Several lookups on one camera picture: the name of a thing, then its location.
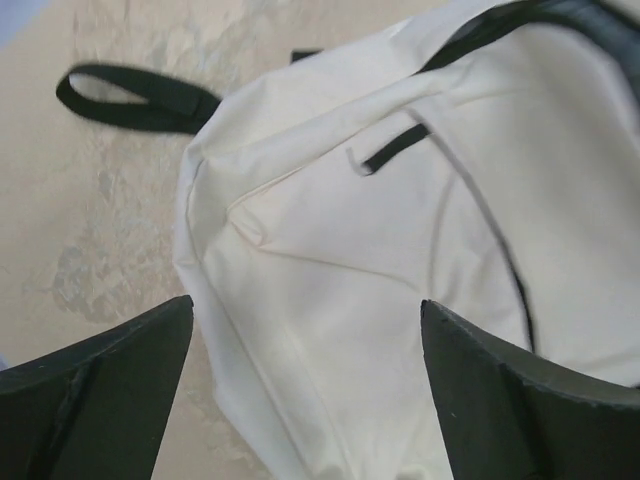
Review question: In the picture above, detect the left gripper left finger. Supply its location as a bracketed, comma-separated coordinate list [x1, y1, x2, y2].
[1, 295, 194, 479]

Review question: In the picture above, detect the beige student backpack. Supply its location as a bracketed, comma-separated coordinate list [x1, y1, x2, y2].
[56, 1, 639, 479]

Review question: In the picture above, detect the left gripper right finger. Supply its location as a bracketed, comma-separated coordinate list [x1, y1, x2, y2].
[421, 301, 639, 480]

